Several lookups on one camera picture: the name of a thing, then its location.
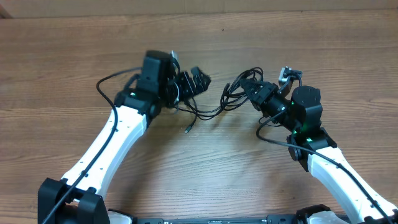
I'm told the smooth black USB cable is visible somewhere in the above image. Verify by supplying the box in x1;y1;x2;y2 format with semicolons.
177;66;265;121

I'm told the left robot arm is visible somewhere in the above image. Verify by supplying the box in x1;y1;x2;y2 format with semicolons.
37;50;211;223

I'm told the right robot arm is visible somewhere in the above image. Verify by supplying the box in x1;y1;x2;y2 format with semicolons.
240;79;397;223

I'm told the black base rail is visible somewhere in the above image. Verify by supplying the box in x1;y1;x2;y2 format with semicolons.
107;203;333;224

